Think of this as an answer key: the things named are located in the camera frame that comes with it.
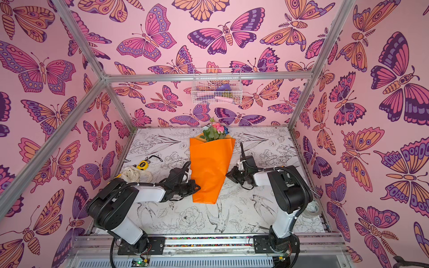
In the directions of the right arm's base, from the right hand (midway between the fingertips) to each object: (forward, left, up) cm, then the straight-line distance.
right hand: (226, 173), depth 95 cm
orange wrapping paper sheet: (+9, +10, 0) cm, 13 cm away
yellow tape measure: (+5, +49, +1) cm, 50 cm away
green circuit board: (-42, +39, -4) cm, 57 cm away
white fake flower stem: (+29, +13, +3) cm, 32 cm away
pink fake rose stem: (+29, +4, +6) cm, 29 cm away
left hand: (-8, +13, 0) cm, 16 cm away
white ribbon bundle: (-1, +54, +1) cm, 54 cm away
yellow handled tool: (-2, +62, 0) cm, 62 cm away
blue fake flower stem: (+32, 0, +3) cm, 32 cm away
